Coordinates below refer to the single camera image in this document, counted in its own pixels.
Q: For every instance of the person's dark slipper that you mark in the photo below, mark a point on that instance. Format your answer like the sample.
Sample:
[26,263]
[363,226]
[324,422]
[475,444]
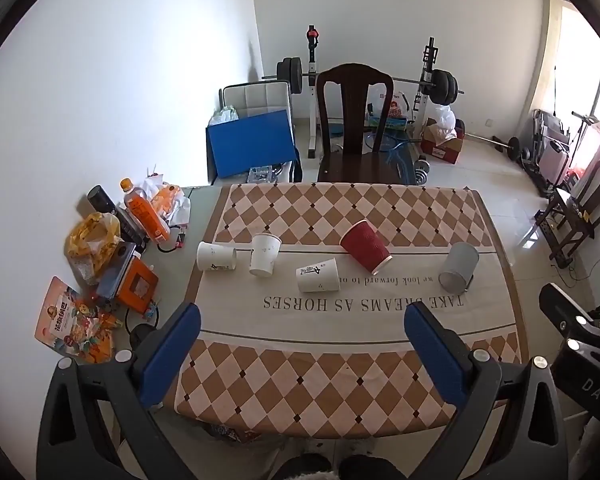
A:
[372,467]
[305,467]

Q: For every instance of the orange drink bottle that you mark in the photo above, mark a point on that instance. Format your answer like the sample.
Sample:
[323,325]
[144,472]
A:
[145,212]

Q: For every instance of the yellow plastic bag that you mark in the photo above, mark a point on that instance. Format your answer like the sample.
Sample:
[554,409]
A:
[92,240]

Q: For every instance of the crumpled white tissue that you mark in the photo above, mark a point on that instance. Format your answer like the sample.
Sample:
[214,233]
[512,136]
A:
[181,210]

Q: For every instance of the grey padded chair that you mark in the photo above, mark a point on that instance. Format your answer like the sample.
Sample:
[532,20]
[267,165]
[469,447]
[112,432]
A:
[260,97]

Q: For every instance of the red ribbed paper cup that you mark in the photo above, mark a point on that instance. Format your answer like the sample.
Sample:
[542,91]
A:
[366,247]

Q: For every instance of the dark wooden dining chair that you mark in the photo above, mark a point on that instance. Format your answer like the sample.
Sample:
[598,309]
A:
[355,80]

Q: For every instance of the white paper cup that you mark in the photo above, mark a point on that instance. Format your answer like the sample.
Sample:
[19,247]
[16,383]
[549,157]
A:
[264,255]
[319,276]
[215,256]

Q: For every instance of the small dumbbell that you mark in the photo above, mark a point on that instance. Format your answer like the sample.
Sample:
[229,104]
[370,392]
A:
[422,169]

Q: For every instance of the white plastic bag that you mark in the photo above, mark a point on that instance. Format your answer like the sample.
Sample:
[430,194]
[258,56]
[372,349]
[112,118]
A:
[445,120]

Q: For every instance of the white printed shopping bag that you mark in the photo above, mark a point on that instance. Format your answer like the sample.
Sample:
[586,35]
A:
[395,107]

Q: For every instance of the thin barbell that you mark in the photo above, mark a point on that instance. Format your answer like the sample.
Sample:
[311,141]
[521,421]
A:
[512,147]

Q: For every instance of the checkered printed tablecloth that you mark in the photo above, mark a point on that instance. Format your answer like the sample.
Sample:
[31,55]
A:
[330,365]

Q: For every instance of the grey paper cup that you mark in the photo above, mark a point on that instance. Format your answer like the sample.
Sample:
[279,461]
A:
[460,267]

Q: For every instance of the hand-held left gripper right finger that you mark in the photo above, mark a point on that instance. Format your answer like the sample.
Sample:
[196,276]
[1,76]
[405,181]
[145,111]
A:
[435,355]

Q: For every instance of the beige curtain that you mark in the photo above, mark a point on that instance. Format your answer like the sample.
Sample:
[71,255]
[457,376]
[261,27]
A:
[547,60]

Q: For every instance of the black cylinder bottle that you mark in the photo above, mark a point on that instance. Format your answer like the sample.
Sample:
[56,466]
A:
[102,200]

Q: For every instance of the orange box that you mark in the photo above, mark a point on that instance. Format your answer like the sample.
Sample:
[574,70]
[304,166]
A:
[137,282]

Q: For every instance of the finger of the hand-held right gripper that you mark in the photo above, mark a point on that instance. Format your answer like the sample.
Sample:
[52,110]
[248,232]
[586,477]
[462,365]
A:
[562,307]

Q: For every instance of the colourful snack packet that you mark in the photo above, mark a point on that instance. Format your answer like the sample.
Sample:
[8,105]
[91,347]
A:
[60,320]

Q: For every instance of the white squat rack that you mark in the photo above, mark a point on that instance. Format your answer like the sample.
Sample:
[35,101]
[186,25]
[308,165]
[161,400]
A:
[311,110]

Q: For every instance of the orange snack bag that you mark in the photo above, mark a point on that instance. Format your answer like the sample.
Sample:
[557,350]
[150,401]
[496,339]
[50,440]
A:
[166,201]

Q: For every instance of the grey pouch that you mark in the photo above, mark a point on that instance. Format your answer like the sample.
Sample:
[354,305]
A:
[114,270]

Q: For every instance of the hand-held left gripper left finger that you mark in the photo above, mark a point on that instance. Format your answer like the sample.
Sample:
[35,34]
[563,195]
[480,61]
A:
[172,350]

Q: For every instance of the blue board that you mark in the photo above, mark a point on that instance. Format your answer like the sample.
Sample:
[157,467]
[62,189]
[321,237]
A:
[250,142]

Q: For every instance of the red cardboard box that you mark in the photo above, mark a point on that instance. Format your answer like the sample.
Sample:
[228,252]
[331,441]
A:
[442,151]

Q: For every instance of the folded grey trolley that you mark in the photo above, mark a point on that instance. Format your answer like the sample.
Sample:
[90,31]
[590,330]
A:
[550,155]

